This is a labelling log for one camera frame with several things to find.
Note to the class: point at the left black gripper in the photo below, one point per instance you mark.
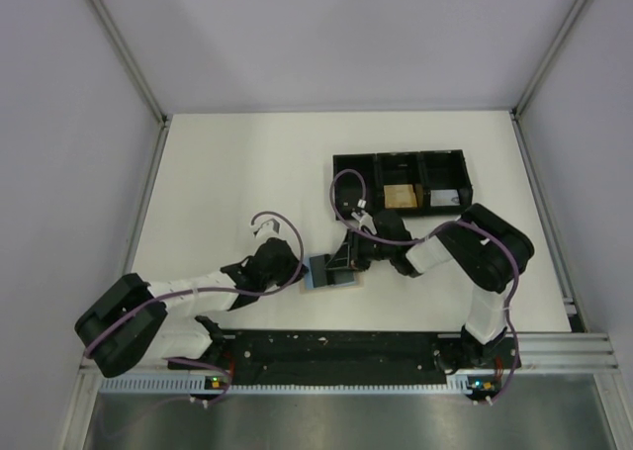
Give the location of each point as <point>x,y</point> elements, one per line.
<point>294,264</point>

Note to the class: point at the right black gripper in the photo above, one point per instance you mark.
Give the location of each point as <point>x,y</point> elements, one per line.
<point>349,254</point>

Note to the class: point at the beige card holder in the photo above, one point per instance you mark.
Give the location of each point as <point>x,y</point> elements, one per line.
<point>341,281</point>

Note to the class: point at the dark grey card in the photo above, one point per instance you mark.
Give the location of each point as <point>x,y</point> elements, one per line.
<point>321,271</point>

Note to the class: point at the light blue card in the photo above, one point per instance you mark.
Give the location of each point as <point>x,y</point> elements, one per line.
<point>309,282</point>

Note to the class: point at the black three-compartment tray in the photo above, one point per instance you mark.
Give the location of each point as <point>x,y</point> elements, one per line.
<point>364,175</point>

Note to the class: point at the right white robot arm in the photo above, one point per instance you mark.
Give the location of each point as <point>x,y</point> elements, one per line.
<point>489,250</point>

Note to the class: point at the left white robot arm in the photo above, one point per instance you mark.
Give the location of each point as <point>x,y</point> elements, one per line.
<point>136,321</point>

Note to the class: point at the gold cards stack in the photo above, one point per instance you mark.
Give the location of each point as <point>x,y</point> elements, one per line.
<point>400,196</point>

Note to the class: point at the silver card in tray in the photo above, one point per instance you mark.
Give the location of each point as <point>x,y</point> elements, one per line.
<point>444,198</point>

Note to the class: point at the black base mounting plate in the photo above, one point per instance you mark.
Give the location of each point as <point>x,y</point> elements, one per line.
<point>329,375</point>

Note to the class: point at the steel sheet front panel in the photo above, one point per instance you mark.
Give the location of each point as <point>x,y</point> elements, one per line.
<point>538,412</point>

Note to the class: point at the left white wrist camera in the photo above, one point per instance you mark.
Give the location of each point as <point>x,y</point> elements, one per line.
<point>266,230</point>

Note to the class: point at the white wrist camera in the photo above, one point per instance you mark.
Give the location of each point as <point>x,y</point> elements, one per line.
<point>266,230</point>
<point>363,218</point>

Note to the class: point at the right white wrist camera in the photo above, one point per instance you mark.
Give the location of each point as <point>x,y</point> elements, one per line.
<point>363,218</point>

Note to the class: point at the right aluminium frame post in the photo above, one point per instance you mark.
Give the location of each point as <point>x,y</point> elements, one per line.
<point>573,305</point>

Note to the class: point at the aluminium frame post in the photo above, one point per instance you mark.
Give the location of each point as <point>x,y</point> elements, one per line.
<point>161,122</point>
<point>573,305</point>

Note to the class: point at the grey slotted cable duct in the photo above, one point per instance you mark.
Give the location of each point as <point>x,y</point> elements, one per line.
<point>199,385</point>

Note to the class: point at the aluminium front rail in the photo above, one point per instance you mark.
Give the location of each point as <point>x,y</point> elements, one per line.
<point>564,353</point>

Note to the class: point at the left aluminium frame post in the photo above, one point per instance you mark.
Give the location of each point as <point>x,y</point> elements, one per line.
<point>161,122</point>

